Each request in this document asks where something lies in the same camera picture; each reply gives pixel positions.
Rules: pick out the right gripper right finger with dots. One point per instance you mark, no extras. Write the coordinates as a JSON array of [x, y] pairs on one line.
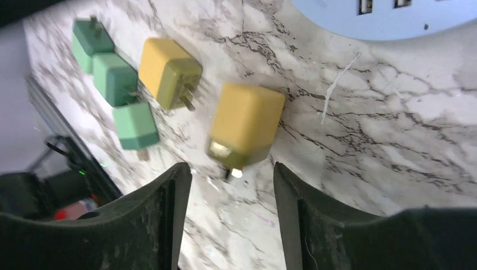
[[320, 232]]

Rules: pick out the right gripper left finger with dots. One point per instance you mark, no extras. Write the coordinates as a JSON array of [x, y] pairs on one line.
[[141, 230]]

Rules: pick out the green plug adapter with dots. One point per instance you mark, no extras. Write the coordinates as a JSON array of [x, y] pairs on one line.
[[114, 79], [89, 38], [136, 128]]

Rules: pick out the yellow plug adapter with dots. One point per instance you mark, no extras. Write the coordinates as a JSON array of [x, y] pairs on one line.
[[244, 126], [169, 73]]

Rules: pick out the round blue socket hub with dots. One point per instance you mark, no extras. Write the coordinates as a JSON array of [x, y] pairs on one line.
[[387, 20]]

